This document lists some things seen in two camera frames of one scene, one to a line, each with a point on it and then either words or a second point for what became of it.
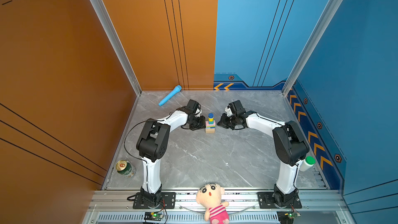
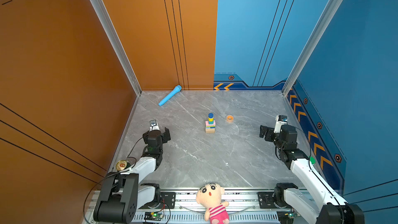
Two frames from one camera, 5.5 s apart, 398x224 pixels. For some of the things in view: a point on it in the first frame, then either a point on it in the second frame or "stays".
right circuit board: [287, 217] stays
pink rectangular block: [207, 124] stays
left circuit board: [153, 216] stays
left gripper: [202, 124] -> [165, 136]
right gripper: [222, 122] -> [263, 131]
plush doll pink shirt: [209, 196] stays
